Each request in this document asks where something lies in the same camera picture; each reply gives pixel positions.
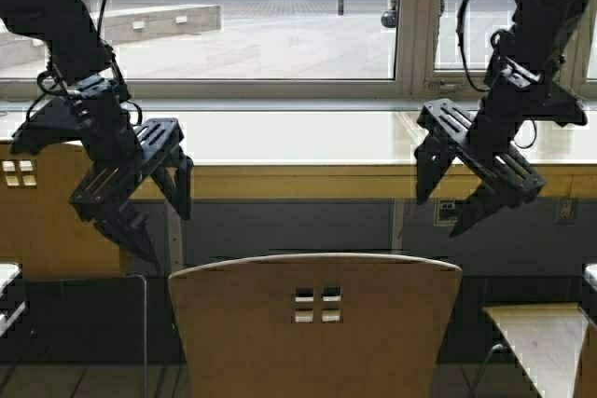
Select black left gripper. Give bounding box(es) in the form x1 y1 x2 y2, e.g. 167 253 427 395
68 75 194 264

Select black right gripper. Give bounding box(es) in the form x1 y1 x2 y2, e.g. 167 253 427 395
414 74 545 238

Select wooden chair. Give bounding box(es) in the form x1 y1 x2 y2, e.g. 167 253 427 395
0 140 155 398
484 303 596 397
168 253 463 397

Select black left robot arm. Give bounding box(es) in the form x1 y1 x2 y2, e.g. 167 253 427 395
1 0 193 230

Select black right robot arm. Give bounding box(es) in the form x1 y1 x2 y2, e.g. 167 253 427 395
414 0 590 238

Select long wooden counter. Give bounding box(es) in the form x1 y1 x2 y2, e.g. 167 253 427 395
1 110 596 200

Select wall power outlet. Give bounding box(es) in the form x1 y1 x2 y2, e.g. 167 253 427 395
433 199 463 226

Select window frame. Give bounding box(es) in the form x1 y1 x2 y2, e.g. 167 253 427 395
0 0 597 113

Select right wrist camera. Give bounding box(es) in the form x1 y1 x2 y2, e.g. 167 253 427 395
522 83 589 127

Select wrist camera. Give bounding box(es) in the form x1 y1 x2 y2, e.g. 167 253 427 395
522 83 589 127
10 98 83 155

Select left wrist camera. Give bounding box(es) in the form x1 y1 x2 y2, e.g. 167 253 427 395
10 98 83 155

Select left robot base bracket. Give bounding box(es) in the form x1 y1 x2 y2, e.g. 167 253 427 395
1 262 27 337

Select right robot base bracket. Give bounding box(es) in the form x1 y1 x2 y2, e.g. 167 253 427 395
579 263 597 323

